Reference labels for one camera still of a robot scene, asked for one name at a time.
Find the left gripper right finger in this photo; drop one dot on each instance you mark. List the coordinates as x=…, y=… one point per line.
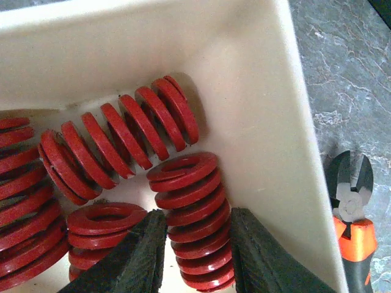
x=261, y=264

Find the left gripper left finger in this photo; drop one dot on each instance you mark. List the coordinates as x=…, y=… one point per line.
x=135, y=265

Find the red large spring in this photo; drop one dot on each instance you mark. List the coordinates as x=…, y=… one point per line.
x=190, y=191

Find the white spring tray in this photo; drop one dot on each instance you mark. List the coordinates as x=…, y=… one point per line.
x=239, y=66

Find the red spring in tray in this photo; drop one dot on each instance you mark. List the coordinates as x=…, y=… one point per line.
x=93, y=231
x=33, y=230
x=157, y=113

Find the orange black pliers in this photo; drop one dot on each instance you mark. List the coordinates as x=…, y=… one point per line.
x=355, y=233

